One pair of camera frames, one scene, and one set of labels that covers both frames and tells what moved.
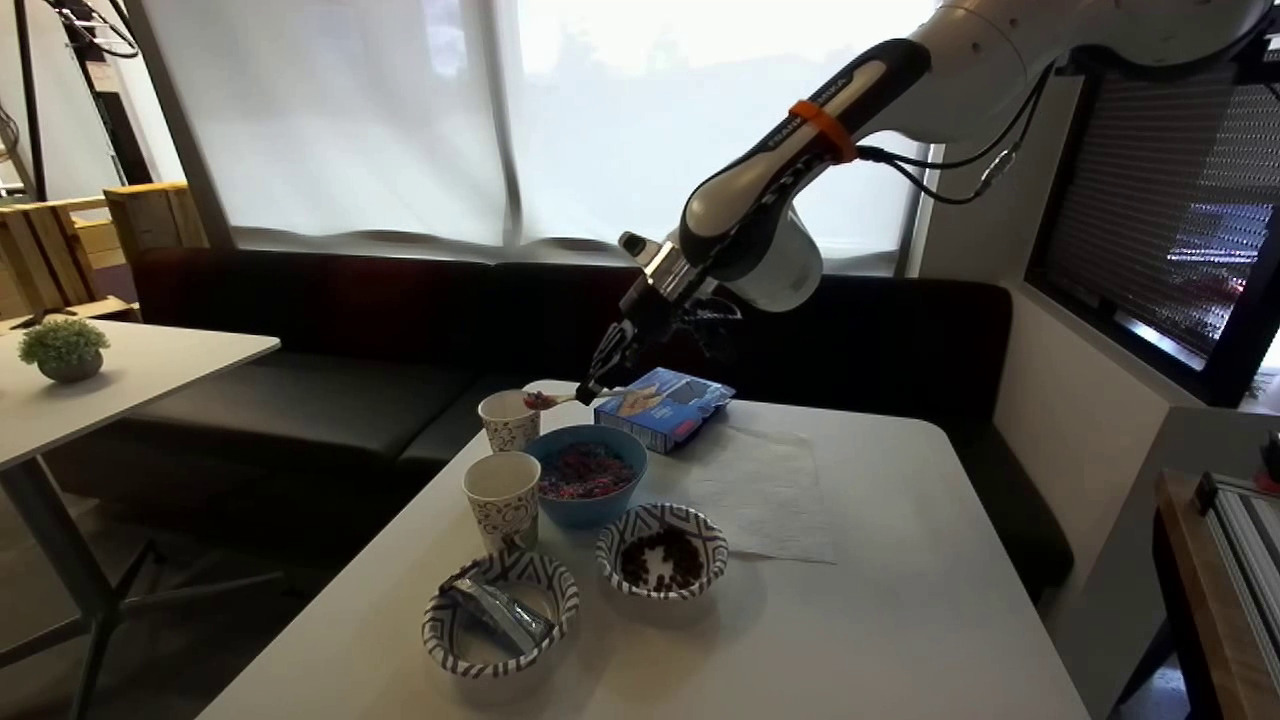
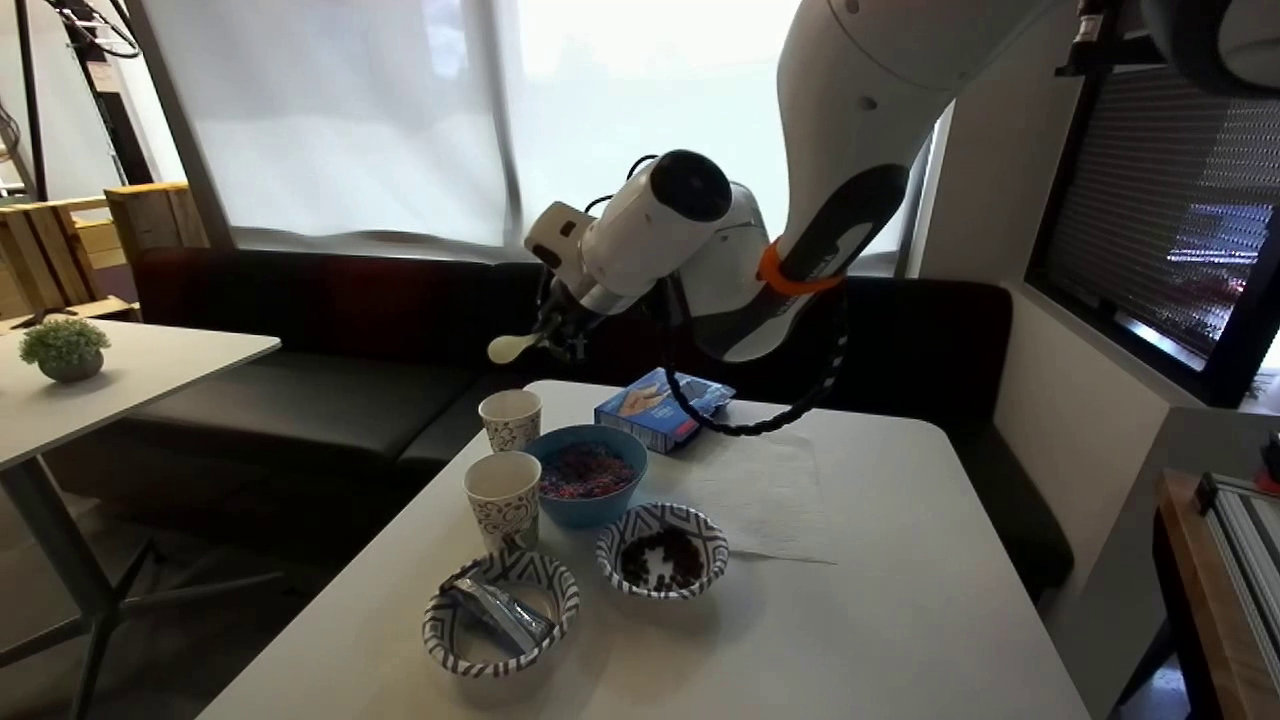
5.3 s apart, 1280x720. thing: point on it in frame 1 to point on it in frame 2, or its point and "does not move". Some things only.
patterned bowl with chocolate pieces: [667, 555] does not move
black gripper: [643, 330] to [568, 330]
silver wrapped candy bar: [497, 615] does not move
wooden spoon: [537, 401] to [508, 344]
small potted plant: [64, 350] does not move
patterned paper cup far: [508, 422] does not move
